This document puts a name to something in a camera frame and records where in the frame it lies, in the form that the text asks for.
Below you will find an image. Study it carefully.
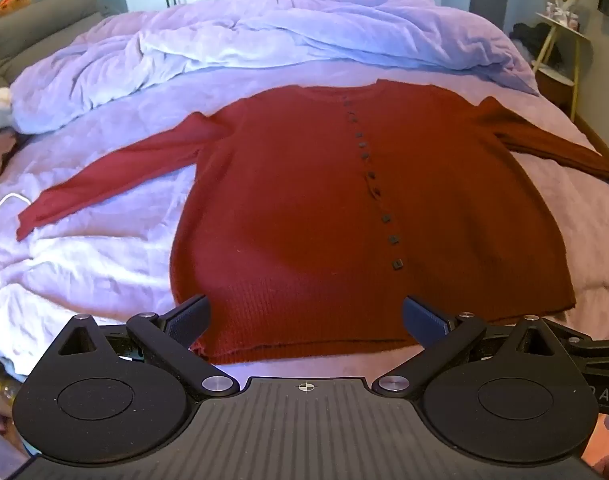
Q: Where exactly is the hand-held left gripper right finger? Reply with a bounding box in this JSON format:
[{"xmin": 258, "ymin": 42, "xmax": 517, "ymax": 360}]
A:
[{"xmin": 371, "ymin": 295, "xmax": 576, "ymax": 397}]

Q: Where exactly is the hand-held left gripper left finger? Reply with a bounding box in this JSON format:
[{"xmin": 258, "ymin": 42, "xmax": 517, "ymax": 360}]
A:
[{"xmin": 57, "ymin": 294, "xmax": 241, "ymax": 396}]

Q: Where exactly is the red knit cardigan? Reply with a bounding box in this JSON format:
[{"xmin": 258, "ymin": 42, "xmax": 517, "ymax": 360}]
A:
[{"xmin": 17, "ymin": 79, "xmax": 609, "ymax": 367}]

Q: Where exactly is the dark clothes pile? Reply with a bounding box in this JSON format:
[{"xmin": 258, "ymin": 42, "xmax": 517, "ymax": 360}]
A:
[{"xmin": 511, "ymin": 22, "xmax": 551, "ymax": 62}]

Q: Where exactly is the pink bed sheet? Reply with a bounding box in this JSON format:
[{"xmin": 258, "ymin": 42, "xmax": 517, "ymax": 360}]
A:
[{"xmin": 0, "ymin": 57, "xmax": 609, "ymax": 396}]

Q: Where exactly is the yellow side table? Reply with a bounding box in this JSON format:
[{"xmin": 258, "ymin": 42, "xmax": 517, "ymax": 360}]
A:
[{"xmin": 531, "ymin": 10, "xmax": 585, "ymax": 121}]

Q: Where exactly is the lilac duvet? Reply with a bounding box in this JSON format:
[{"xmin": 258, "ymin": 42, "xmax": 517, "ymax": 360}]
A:
[{"xmin": 9, "ymin": 0, "xmax": 540, "ymax": 136}]

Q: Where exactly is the grey sofa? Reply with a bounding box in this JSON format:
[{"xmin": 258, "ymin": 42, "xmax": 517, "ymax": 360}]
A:
[{"xmin": 0, "ymin": 0, "xmax": 115, "ymax": 96}]

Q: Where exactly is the orange plush toy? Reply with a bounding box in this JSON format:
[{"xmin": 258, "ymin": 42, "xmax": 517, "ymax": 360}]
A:
[{"xmin": 0, "ymin": 0, "xmax": 30, "ymax": 21}]

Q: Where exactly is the white cable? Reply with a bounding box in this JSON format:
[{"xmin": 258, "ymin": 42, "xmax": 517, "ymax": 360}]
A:
[{"xmin": 0, "ymin": 192, "xmax": 31, "ymax": 226}]

